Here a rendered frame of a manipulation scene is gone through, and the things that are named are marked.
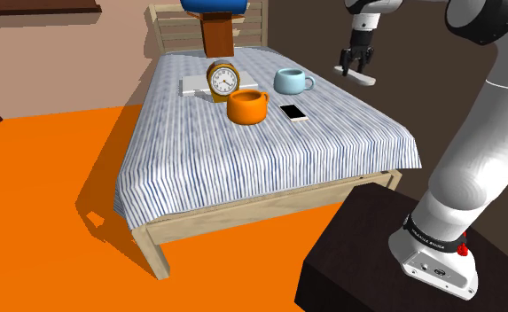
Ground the orange mug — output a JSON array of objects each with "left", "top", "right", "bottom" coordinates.
[{"left": 226, "top": 89, "right": 271, "bottom": 127}]

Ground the dark brown wall shelf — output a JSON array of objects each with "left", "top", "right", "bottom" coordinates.
[{"left": 0, "top": 0, "right": 103, "bottom": 18}]

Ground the brown upright box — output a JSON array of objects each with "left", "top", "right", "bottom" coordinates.
[{"left": 187, "top": 11, "right": 246, "bottom": 59}]

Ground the dark robot stand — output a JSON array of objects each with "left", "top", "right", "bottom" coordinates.
[{"left": 293, "top": 182, "right": 508, "bottom": 312}]

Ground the wooden bed with striped cover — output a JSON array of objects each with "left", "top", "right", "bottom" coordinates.
[{"left": 113, "top": 2, "right": 423, "bottom": 281}]

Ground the light blue mug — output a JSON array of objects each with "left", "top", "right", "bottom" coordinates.
[{"left": 273, "top": 67, "right": 317, "bottom": 96}]

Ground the white flat oblong slab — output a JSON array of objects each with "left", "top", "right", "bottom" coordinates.
[{"left": 332, "top": 65, "right": 377, "bottom": 87}]

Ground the white smartphone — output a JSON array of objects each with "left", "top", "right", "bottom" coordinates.
[{"left": 278, "top": 103, "right": 310, "bottom": 123}]

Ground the orange round alarm clock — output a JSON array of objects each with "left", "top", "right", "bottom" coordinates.
[{"left": 206, "top": 59, "right": 241, "bottom": 104}]

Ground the grey closed laptop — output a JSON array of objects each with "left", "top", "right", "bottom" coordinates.
[{"left": 179, "top": 70, "right": 260, "bottom": 98}]

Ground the blue cylinder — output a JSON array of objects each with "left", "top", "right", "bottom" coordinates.
[{"left": 179, "top": 0, "right": 250, "bottom": 20}]

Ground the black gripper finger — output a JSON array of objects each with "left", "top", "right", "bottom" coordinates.
[
  {"left": 356, "top": 47, "right": 375, "bottom": 75},
  {"left": 339, "top": 47, "right": 353, "bottom": 78}
]

